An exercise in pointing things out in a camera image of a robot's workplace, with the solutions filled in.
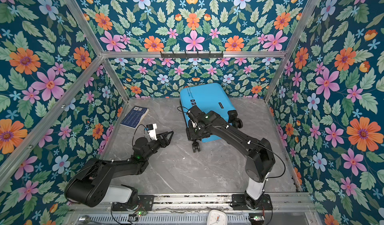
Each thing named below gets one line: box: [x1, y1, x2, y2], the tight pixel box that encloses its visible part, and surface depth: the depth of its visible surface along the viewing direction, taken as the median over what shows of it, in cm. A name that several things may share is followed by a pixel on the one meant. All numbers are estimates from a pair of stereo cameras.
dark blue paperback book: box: [120, 105, 149, 129], surface depth 110 cm
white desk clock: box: [207, 209, 228, 225], surface depth 69 cm
